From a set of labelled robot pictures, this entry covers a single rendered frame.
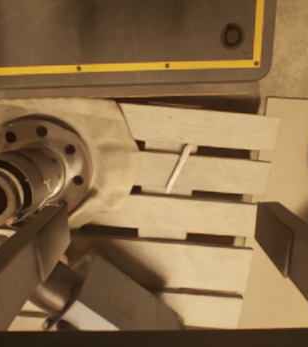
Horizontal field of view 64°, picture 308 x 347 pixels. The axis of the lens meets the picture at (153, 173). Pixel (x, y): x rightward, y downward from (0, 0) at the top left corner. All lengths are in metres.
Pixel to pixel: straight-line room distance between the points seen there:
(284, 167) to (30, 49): 0.77
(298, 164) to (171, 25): 0.62
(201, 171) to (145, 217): 0.21
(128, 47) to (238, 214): 0.52
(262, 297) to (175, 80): 0.88
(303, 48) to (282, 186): 0.42
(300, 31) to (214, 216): 0.59
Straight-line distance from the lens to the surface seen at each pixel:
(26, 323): 1.01
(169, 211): 0.72
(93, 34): 0.51
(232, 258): 0.82
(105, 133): 0.65
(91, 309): 0.57
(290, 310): 1.20
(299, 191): 0.96
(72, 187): 0.67
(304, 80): 0.92
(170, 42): 0.50
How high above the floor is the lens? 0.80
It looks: 75 degrees down
